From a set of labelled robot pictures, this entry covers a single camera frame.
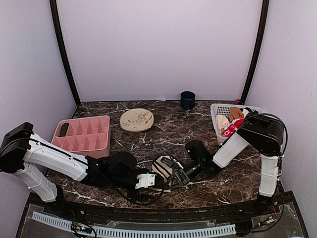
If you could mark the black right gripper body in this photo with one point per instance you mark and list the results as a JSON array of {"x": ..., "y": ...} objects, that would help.
[{"x": 187, "y": 177}]

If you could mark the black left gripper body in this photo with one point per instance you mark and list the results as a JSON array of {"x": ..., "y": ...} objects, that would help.
[{"x": 117, "y": 181}]

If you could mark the cream underwear with navy trim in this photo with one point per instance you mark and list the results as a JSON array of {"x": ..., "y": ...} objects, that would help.
[{"x": 163, "y": 166}]

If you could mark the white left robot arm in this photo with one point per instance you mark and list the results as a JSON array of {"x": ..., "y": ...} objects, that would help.
[{"x": 22, "y": 150}]

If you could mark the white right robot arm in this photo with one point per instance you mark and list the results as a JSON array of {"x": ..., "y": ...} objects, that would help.
[{"x": 265, "y": 132}]

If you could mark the pink divided organizer box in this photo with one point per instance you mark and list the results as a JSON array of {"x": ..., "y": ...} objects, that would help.
[{"x": 88, "y": 136}]

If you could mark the beige garment in basket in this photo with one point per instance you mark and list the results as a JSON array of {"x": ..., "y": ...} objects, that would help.
[{"x": 222, "y": 123}]

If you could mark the red garment in basket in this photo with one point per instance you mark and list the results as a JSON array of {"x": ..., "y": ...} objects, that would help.
[{"x": 229, "y": 129}]

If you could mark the white plastic laundry basket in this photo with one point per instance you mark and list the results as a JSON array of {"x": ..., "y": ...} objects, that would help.
[{"x": 223, "y": 109}]

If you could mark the black rolled item in organizer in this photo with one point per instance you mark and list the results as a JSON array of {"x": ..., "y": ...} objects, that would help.
[{"x": 63, "y": 129}]

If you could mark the brown garment in basket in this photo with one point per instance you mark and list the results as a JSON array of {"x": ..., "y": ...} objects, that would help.
[{"x": 236, "y": 113}]

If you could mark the bird pattern ceramic plate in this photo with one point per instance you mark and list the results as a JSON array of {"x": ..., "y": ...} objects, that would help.
[{"x": 137, "y": 120}]

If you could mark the dark blue mug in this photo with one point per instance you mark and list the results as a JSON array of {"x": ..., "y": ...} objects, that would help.
[{"x": 187, "y": 100}]

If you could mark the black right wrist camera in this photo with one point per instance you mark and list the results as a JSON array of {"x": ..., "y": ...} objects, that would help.
[{"x": 197, "y": 151}]

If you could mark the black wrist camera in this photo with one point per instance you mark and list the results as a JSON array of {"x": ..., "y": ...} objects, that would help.
[
  {"x": 197, "y": 151},
  {"x": 122, "y": 163}
]

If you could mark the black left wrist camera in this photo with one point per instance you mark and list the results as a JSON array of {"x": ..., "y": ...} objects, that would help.
[{"x": 122, "y": 163}]

